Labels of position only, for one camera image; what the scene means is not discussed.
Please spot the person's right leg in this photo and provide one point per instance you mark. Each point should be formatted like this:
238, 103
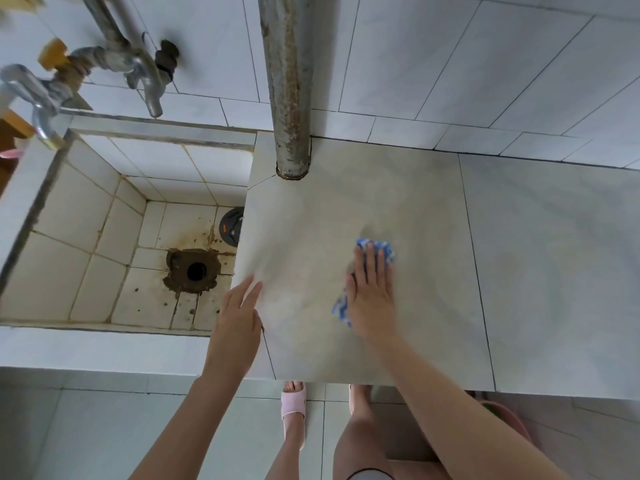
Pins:
360, 444

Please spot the person's pink slipper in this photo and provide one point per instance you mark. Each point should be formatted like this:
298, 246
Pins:
294, 402
351, 397

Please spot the white tiled sink basin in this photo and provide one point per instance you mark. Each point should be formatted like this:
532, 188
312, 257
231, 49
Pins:
75, 224

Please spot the black round drain stopper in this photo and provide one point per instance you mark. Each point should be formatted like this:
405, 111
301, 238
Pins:
232, 227

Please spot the chrome faucet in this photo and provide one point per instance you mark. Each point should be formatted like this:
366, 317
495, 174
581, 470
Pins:
25, 87

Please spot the pink trash bin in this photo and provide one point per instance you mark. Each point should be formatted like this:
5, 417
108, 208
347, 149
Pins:
510, 419

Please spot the person's left leg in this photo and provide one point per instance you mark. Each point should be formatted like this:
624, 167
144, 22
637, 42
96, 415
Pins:
287, 459

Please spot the grey shorts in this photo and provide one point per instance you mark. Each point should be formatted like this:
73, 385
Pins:
370, 474

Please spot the person's left hand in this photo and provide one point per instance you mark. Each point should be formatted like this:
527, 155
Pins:
235, 334

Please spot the black tap knob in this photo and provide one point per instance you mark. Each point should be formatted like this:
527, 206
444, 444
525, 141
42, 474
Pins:
167, 57

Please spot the rusty grey metal pipe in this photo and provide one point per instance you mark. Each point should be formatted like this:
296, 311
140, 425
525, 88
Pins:
290, 94

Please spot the person's left forearm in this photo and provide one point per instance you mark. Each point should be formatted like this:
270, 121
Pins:
190, 429

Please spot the blue white wavy cloth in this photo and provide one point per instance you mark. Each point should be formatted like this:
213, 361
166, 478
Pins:
341, 310

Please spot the person's left pink slipper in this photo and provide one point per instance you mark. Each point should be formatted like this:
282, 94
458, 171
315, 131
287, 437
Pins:
294, 402

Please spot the grey water supply pipe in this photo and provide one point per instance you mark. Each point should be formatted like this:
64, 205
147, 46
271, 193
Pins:
107, 29

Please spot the person's right pink slipper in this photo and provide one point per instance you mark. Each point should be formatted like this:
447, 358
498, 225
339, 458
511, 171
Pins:
351, 397

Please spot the person's right forearm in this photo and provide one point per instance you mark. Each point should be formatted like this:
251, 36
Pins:
465, 419

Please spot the small pink object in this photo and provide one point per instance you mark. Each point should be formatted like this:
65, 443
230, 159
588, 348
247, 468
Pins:
11, 153

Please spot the person's right hand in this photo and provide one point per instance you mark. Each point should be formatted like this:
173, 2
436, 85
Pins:
372, 299

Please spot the person's leg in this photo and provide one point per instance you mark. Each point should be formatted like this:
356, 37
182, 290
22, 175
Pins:
287, 459
360, 444

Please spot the brown wooden door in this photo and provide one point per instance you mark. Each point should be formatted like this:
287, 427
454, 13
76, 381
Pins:
10, 139

